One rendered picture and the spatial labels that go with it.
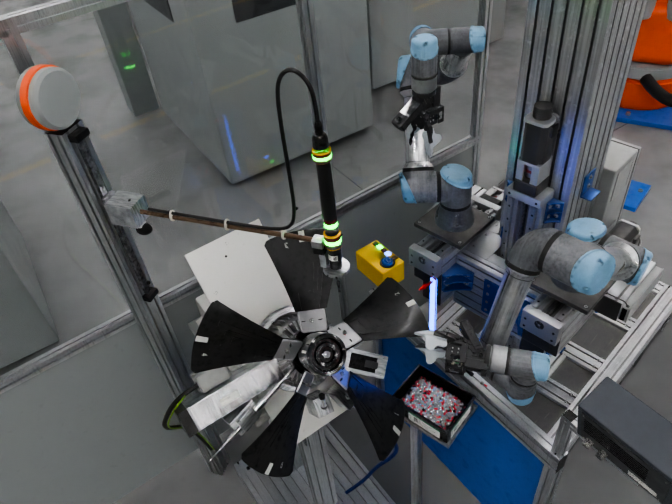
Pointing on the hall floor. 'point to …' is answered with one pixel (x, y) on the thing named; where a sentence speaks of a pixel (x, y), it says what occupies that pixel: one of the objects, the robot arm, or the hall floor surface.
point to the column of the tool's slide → (82, 187)
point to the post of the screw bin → (416, 465)
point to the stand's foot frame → (284, 488)
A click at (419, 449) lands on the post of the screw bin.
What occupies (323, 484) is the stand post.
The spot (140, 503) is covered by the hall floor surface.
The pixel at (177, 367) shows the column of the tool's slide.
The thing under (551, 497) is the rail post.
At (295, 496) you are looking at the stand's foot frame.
